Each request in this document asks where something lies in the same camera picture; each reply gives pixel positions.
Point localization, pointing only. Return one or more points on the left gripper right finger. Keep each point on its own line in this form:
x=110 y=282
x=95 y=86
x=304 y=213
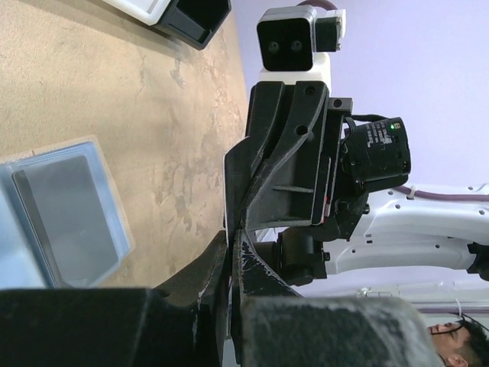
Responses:
x=272 y=325

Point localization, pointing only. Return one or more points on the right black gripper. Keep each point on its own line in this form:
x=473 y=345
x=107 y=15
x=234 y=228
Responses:
x=292 y=166

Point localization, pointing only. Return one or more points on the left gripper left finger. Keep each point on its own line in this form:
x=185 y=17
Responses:
x=178 y=323

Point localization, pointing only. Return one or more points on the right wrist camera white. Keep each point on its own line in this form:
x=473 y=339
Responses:
x=296 y=41

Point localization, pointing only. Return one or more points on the middle white tray bin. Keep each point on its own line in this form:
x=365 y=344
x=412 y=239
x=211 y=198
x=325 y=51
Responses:
x=149 y=12

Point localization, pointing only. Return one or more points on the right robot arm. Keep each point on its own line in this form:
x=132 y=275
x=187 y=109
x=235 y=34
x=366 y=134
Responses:
x=376 y=220

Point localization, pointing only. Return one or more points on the person's head with glasses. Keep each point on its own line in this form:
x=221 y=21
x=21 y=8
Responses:
x=463 y=343

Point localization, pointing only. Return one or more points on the right black tray bin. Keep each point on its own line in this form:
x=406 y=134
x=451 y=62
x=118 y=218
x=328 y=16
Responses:
x=194 y=22

